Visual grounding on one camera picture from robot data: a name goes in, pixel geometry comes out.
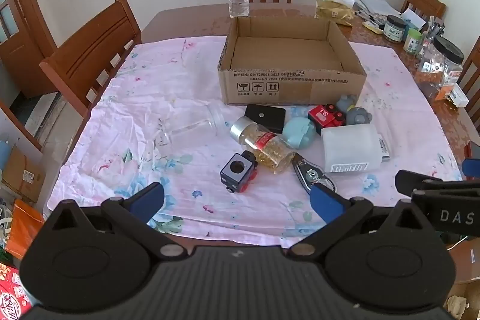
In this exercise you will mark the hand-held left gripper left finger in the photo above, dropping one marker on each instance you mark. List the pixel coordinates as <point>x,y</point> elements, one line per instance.
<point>148,199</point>

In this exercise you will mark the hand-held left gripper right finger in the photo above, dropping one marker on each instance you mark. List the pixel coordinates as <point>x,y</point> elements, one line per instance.
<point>325,202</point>

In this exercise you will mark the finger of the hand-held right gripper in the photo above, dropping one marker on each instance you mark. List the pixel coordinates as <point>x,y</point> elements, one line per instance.
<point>414,182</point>
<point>471,167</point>

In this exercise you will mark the clear labelled plastic case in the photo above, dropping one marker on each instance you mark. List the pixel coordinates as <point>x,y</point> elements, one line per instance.
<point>385,149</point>

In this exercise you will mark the white frosted plastic box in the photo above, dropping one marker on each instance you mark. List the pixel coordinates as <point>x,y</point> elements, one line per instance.
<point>350,147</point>

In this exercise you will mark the silver-lidded jar of yellow capsules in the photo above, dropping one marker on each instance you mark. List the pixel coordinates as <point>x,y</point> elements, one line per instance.
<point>264,143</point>

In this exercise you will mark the cardboard box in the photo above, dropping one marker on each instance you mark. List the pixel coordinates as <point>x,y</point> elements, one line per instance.
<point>285,54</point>
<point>22,173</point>

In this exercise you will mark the small white labelled box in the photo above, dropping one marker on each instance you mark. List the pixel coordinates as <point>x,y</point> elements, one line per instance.
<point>459,96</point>

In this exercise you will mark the teal round case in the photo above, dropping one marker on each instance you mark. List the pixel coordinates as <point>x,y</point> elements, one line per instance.
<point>300,132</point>

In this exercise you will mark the clear glass jar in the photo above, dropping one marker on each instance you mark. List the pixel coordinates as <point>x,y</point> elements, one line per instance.
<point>191,127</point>

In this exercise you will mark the red toy car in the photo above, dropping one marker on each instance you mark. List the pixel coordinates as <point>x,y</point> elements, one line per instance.
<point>324,115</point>

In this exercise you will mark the grey toy mouse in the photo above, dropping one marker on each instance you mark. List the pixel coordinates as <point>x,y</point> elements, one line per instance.
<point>358,116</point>
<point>345,103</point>

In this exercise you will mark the black square box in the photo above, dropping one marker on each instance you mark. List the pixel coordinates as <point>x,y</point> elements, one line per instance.
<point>266,117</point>

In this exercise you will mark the large black-lidded plastic jar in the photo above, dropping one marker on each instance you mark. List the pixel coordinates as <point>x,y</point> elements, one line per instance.
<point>438,69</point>

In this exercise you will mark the pink floral cloth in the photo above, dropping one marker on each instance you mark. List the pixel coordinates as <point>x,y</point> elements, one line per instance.
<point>150,87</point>

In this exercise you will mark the orange bag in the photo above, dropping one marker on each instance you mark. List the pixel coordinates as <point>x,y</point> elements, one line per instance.
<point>24,230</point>

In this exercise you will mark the cardboard box on floor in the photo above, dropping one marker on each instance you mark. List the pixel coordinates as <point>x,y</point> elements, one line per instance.
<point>22,173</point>

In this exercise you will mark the small green jar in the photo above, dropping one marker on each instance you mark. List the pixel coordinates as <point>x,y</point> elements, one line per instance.
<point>412,42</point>

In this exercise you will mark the dark-lidded jar with green label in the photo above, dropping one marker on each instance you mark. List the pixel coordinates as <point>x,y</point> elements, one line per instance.
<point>394,28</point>

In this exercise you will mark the white card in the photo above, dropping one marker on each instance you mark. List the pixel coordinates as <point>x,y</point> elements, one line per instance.
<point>414,18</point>

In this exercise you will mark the red printed package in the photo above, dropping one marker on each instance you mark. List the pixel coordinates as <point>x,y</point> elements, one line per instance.
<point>11,293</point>

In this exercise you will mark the pile of papers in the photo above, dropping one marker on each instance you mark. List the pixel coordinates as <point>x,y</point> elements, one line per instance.
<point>377,5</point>

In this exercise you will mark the gold tissue pack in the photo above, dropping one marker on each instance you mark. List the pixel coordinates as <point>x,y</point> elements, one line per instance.
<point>333,7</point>

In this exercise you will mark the wooden door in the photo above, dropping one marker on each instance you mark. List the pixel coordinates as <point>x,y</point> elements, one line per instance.
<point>18,42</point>

